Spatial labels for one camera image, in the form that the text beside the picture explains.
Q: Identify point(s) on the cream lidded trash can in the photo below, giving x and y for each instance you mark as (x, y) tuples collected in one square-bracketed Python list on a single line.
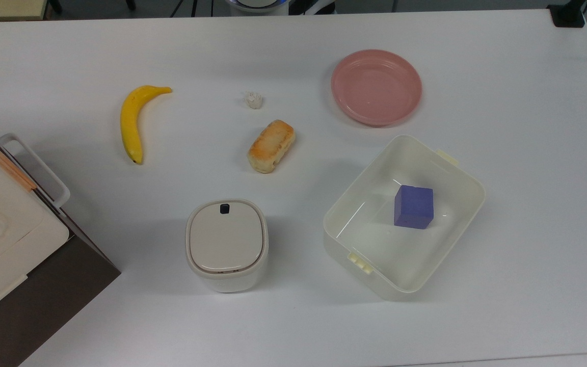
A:
[(226, 239)]

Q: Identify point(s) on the purple cube block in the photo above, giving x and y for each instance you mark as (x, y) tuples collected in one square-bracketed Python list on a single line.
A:
[(414, 206)]

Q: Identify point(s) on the toasted bread roll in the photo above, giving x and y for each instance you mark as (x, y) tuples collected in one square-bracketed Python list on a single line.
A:
[(271, 147)]

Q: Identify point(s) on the pink round plate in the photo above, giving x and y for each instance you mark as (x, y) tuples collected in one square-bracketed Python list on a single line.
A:
[(376, 87)]

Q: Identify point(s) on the small crumpled white scrap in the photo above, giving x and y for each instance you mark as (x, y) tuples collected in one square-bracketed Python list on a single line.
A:
[(254, 100)]

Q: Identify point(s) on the orange tape strip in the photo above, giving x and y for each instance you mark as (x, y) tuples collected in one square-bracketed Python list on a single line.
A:
[(10, 168)]

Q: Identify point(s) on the yellow banana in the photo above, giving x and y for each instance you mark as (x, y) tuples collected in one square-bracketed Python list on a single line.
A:
[(129, 122)]

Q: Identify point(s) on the light wooden table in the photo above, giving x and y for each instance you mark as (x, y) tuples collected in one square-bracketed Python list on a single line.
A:
[(3, 7)]

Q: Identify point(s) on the dark brown drawer cabinet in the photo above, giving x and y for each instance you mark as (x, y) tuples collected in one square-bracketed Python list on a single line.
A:
[(44, 306)]

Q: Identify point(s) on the white plastic open container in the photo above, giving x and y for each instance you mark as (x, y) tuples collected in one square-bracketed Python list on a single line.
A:
[(375, 255)]

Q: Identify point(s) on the black table clamp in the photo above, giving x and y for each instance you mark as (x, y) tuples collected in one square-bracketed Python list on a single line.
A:
[(568, 15)]

